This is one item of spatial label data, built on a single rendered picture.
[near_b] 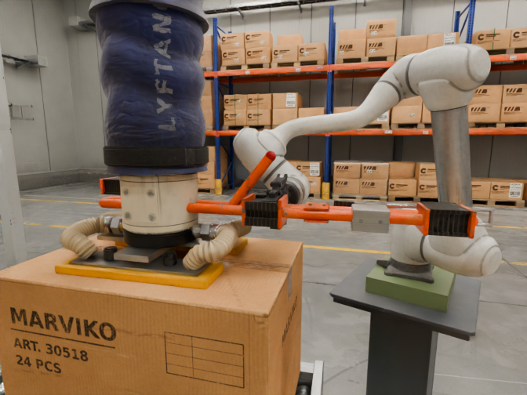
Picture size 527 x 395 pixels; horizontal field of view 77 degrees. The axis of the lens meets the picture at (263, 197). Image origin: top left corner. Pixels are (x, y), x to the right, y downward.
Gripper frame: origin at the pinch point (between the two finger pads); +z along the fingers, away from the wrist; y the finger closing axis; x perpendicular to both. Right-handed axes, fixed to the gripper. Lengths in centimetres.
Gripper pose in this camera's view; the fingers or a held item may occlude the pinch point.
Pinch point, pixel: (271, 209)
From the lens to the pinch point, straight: 71.0
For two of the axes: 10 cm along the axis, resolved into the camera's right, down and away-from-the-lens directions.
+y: 0.0, 9.9, 1.7
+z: -2.3, 1.6, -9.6
